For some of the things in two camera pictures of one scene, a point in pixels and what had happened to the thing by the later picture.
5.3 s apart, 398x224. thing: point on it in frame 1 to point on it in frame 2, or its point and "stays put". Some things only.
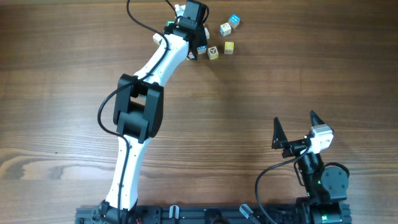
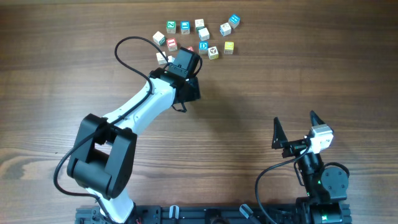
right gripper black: [280, 141] stays put
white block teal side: [157, 38] stays put
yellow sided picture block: [212, 53] stays put
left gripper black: [204, 42] to [196, 94]
